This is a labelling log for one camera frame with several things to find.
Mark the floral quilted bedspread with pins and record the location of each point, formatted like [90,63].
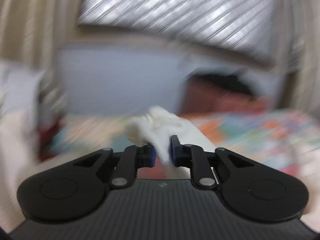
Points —
[286,140]

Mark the red storage box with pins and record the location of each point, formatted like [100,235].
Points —
[202,97]

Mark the cream fleece garment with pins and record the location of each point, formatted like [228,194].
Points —
[20,145]

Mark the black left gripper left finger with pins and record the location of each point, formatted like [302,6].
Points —
[75,189]

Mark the red and white plush toy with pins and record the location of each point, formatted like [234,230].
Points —
[46,136]

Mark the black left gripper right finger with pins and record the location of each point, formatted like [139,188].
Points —
[246,187]

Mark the quilted silver window cover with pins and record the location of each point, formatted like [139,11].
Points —
[244,26]

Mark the black folded clothes on box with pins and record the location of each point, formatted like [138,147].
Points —
[228,82]

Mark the beige curtain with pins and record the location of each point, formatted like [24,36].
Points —
[33,30]

